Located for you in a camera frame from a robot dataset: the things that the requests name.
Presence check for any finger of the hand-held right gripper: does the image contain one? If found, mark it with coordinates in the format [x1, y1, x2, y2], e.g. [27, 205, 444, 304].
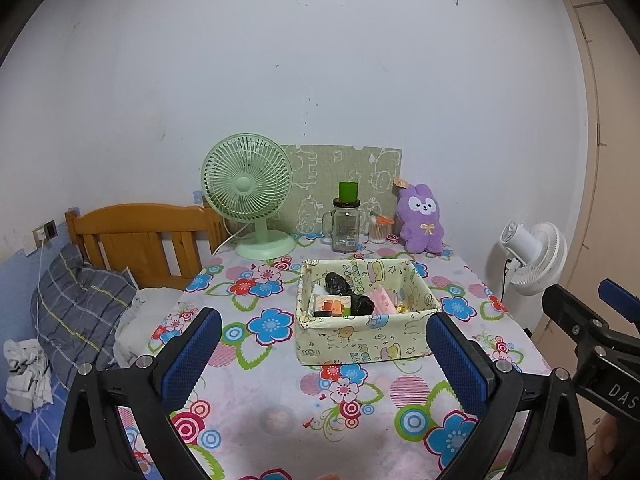
[541, 284, 640, 361]
[598, 279, 640, 333]

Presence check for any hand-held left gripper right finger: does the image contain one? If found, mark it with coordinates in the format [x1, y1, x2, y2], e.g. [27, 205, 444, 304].
[425, 311, 590, 480]

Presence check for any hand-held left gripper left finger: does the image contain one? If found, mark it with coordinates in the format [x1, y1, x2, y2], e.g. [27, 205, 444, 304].
[55, 306, 223, 480]

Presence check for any pink packet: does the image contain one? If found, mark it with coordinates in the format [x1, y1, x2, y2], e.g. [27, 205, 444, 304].
[367, 286, 398, 315]

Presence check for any yellow printed fabric storage box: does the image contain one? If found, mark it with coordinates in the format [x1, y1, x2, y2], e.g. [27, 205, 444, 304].
[294, 258, 442, 366]

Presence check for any green and orange tissue pack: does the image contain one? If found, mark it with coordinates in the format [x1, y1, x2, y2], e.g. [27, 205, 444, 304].
[311, 294, 351, 318]

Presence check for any black plastic bag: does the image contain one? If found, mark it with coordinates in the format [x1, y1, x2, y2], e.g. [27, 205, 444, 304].
[322, 271, 376, 317]

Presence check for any person's right hand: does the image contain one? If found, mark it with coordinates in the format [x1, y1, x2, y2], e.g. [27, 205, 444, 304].
[590, 412, 625, 466]

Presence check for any white blanket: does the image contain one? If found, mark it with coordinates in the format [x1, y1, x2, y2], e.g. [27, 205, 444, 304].
[114, 287, 193, 366]

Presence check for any white standing fan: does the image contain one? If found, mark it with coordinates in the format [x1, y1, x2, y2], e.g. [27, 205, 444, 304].
[501, 221, 568, 296]

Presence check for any floral tablecloth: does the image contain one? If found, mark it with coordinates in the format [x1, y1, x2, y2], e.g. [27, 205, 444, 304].
[117, 232, 548, 480]

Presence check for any grey plaid pillow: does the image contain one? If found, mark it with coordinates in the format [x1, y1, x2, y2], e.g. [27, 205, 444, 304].
[31, 244, 138, 386]

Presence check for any wooden headboard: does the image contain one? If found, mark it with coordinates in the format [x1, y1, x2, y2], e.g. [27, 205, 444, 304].
[65, 203, 231, 291]

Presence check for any beige door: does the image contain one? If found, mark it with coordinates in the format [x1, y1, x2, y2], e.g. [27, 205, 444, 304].
[530, 0, 640, 346]

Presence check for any purple plush bunny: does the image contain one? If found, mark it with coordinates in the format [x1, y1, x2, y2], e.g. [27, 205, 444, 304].
[395, 177, 446, 254]

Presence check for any small jar with orange lid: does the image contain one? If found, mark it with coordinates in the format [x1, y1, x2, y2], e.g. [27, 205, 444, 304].
[370, 216, 393, 244]

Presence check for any crumpled white cloth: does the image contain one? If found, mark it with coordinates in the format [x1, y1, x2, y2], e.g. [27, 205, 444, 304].
[4, 338, 53, 413]

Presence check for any glass jar with green lid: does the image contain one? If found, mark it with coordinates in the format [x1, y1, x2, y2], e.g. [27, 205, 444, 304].
[322, 182, 362, 253]

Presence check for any blue bed sheet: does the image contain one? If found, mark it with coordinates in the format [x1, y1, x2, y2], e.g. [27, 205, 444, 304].
[0, 380, 66, 480]

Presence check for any green desk fan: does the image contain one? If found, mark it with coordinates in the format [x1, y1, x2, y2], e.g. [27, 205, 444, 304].
[201, 133, 297, 260]

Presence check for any green printed board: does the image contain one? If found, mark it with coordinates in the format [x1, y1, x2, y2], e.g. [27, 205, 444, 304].
[277, 144, 404, 236]

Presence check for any white charging cable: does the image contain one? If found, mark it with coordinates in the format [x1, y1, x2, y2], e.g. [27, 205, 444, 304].
[32, 240, 48, 341]

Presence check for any wall outlet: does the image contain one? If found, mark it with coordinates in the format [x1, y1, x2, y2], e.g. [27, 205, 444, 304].
[32, 220, 57, 248]

